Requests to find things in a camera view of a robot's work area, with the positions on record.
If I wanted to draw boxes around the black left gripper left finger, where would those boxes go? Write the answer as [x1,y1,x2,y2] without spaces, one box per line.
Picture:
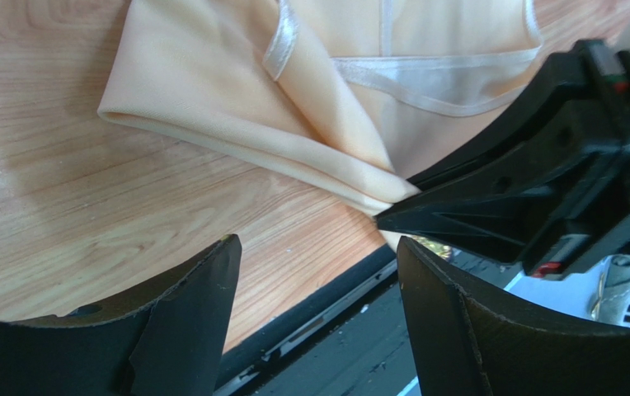
[0,234,242,395]

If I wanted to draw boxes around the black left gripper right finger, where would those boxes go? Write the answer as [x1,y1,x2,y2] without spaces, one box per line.
[397,238,630,395]

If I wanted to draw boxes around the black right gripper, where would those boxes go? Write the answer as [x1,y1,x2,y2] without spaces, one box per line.
[376,40,630,280]

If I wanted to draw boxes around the beige cloth napkin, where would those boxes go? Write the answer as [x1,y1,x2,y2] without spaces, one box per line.
[98,0,543,216]

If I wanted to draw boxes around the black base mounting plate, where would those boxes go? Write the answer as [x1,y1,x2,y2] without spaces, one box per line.
[214,247,416,395]

